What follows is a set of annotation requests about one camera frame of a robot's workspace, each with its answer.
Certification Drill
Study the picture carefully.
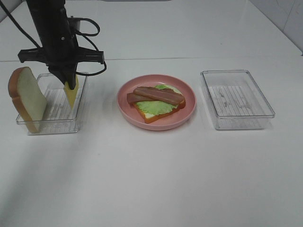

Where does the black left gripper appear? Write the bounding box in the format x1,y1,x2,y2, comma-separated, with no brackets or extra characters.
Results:
18,33,104,90

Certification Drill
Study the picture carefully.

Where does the yellow cheese slice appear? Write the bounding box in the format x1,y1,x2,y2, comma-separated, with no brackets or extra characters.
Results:
63,75,79,109

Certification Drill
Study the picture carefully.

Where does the bread slice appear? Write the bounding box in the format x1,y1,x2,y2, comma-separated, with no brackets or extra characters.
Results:
131,84,186,123
8,67,47,133

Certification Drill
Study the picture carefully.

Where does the bacon strip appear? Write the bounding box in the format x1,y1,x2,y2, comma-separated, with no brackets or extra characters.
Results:
133,87,185,105
127,93,143,104

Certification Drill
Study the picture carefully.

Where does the green lettuce leaf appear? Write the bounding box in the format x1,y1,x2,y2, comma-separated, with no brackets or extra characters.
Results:
134,84,179,116

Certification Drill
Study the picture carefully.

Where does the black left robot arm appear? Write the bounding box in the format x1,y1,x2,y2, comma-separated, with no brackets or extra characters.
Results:
18,0,105,90

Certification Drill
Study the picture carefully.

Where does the left clear plastic tray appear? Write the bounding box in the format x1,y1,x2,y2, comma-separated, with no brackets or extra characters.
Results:
16,73,89,135

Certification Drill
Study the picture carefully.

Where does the clear plastic tray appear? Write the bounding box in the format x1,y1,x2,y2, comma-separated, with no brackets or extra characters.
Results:
200,70,276,130
16,73,89,135

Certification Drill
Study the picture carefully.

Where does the pink round plate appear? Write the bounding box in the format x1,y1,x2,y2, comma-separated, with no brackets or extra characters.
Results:
117,74,196,131

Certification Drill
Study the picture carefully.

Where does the right clear plastic tray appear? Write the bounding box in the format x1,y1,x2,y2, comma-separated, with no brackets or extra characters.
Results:
200,70,276,130

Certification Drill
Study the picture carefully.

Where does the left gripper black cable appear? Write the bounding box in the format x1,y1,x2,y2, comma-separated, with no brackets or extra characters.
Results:
0,0,107,77

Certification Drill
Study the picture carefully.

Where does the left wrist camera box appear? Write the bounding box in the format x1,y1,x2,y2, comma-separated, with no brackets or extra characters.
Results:
68,16,81,32

